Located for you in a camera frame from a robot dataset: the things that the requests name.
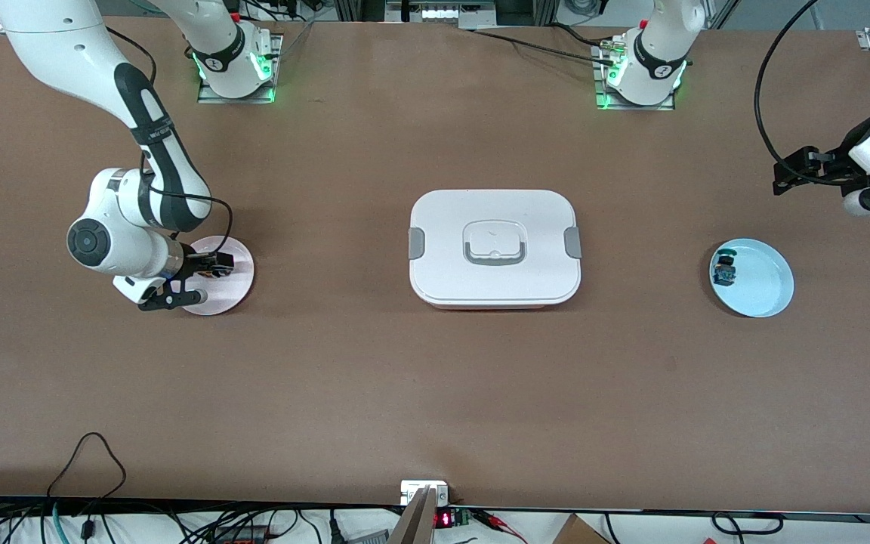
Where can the grey metal bar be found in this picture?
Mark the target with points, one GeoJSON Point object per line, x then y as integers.
{"type": "Point", "coordinates": [416, 521]}

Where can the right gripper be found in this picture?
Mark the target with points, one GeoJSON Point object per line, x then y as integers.
{"type": "Point", "coordinates": [192, 266]}

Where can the red clip lead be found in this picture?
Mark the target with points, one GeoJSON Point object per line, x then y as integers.
{"type": "Point", "coordinates": [499, 523]}

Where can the white lidded container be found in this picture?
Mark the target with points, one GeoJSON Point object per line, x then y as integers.
{"type": "Point", "coordinates": [450, 227]}

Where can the red LED display board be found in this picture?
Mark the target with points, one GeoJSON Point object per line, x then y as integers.
{"type": "Point", "coordinates": [446, 519]}

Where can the light blue round plate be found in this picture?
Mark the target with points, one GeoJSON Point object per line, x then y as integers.
{"type": "Point", "coordinates": [763, 283]}

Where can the pink round plate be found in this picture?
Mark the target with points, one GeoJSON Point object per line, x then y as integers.
{"type": "Point", "coordinates": [232, 296]}

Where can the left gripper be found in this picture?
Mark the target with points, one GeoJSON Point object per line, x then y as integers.
{"type": "Point", "coordinates": [834, 165]}

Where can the brown cardboard piece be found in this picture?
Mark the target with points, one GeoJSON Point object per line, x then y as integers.
{"type": "Point", "coordinates": [577, 531]}

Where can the green-capped small component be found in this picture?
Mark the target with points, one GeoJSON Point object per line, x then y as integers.
{"type": "Point", "coordinates": [725, 268]}

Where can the aluminium frame with device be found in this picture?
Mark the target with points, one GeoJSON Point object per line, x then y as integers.
{"type": "Point", "coordinates": [442, 13]}

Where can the small white box device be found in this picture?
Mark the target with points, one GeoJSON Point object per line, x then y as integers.
{"type": "Point", "coordinates": [414, 487]}

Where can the black orange power strip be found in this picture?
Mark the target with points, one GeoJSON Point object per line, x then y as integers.
{"type": "Point", "coordinates": [242, 535]}

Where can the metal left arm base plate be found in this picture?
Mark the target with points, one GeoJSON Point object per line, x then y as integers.
{"type": "Point", "coordinates": [605, 102]}

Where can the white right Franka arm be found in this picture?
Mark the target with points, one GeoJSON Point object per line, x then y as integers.
{"type": "Point", "coordinates": [65, 53]}

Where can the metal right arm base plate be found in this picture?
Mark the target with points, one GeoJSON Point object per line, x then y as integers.
{"type": "Point", "coordinates": [212, 97]}

